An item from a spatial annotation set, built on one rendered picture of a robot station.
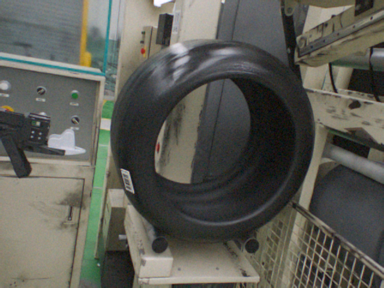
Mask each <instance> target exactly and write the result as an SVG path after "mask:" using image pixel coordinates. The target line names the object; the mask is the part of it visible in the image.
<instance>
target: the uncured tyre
mask: <svg viewBox="0 0 384 288"><path fill-rule="evenodd" d="M228 78H230V79H231V81H232V82H233V83H235V85H236V86H238V87H239V89H240V90H241V92H242V93H243V95H244V98H245V100H246V102H247V103H248V108H249V111H250V133H249V136H248V139H247V142H246V145H245V148H244V150H243V152H242V154H241V155H240V157H238V159H237V160H236V162H235V163H234V164H233V165H232V166H231V167H229V168H228V169H227V170H226V171H225V172H224V173H222V174H221V175H219V176H217V177H215V178H213V179H210V180H209V181H205V182H200V183H195V184H185V183H179V182H175V181H171V180H170V179H167V178H165V177H163V176H161V175H160V174H159V173H157V172H156V168H155V150H156V145H157V140H158V136H159V133H160V130H161V128H162V126H163V124H164V122H165V120H166V119H167V117H168V116H169V114H170V112H171V111H172V109H174V108H175V106H176V105H177V104H178V103H179V102H180V101H181V100H182V99H183V98H185V97H186V96H187V95H188V94H189V93H190V92H192V91H194V90H195V89H197V88H199V87H200V86H202V85H205V84H207V83H210V82H214V81H217V80H222V79H228ZM314 124H315V121H314V116H313V110H312V107H311V103H310V100H309V97H308V94H307V93H306V91H305V89H304V87H303V85H302V83H301V82H300V80H299V79H298V78H297V77H296V75H295V74H294V72H292V70H291V69H290V68H289V67H288V66H287V65H286V64H284V63H283V62H282V61H281V60H279V59H278V57H276V56H275V55H273V54H272V53H269V52H268V51H266V50H264V49H262V48H261V47H259V46H256V45H253V44H250V43H245V42H241V41H234V40H212V39H196V40H187V41H182V42H179V43H175V44H173V45H171V46H168V47H166V48H163V49H162V50H159V51H158V52H156V53H155V54H154V55H152V56H150V57H149V58H148V59H147V60H146V61H145V62H143V63H141V64H140V65H139V66H138V68H137V69H136V70H135V71H134V72H133V73H132V74H131V76H130V77H129V79H128V80H127V81H126V82H125V84H124V86H123V87H122V89H121V92H120V94H119V96H118V97H117V99H116V103H115V106H114V109H113V113H112V119H111V124H110V145H111V150H112V156H113V160H114V163H115V167H116V169H117V172H118V176H119V180H120V182H121V186H122V188H123V190H124V193H125V194H126V195H127V197H128V199H129V201H130V203H131V204H132V206H133V207H134V208H135V209H136V211H137V212H138V213H139V214H140V215H141V216H143V217H144V219H145V220H146V221H148V222H149V223H151V224H152V225H154V227H156V228H157V229H159V230H161V231H163V232H164V233H166V234H167V235H170V236H172V237H175V238H178V239H182V240H185V241H188V242H195V243H204V244H210V243H219V242H226V241H231V240H235V239H237V238H240V237H243V236H245V235H247V234H250V233H253V232H254V231H256V230H257V229H259V228H261V227H262V226H264V225H266V224H268V223H269V221H271V220H273V219H274V218H275V217H276V216H277V215H278V214H279V213H280V212H281V211H282V210H283V209H284V208H285V207H286V206H287V205H288V204H289V203H290V201H291V200H292V199H293V197H294V196H295V195H296V193H297V192H298V190H299V188H300V186H301V184H302V183H303V181H304V179H305V177H306V175H307V172H308V168H310V164H311V160H312V156H313V151H314V138H316V129H315V128H314ZM121 169H122V170H126V171H128V172H129V175H130V179H131V182H132V185H133V189H134V193H132V192H130V191H128V190H126V188H125V183H124V182H123V178H122V174H121Z"/></svg>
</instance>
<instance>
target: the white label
mask: <svg viewBox="0 0 384 288"><path fill-rule="evenodd" d="M121 174H122V178H123V182H124V183H125V188H126V190H128V191H130V192H132V193H134V189H133V185H132V182H131V179H130V175H129V172H128V171H126V170H122V169H121Z"/></svg>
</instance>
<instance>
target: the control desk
mask: <svg viewBox="0 0 384 288"><path fill-rule="evenodd" d="M105 79H106V78H105V77H104V76H96V75H92V74H86V73H78V72H73V71H68V70H59V69H58V68H49V67H44V66H38V65H29V64H24V63H18V62H14V61H4V60H1V59H0V107H1V108H5V109H6V110H9V111H13V112H16V113H22V114H25V113H28V112H31V113H36V114H40V115H43V116H49V117H51V118H50V119H51V122H50V124H51V125H50V128H49V132H48V136H47V139H49V137H50V136H51V135H52V134H58V135H59V136H60V134H62V133H63V132H64V131H65V130H67V129H71V130H73V132H74V138H75V146H76V147H80V148H82V149H85V150H86V152H85V154H80V155H49V154H42V153H37V152H29V151H24V153H25V155H26V157H27V160H28V161H29V162H30V164H31V167H32V172H31V173H30V175H29V176H27V177H24V178H19V177H17V175H16V174H15V171H14V170H13V165H12V163H11V161H10V158H9V157H8V154H7V152H6V151H5V148H4V146H3V143H2V142H1V139H0V288H79V284H80V273H81V272H82V260H83V255H84V248H85V242H86V231H87V228H88V220H89V211H90V207H91V197H92V191H93V185H94V175H95V164H96V161H97V152H98V141H99V135H100V124H101V113H102V107H103V97H104V85H105Z"/></svg>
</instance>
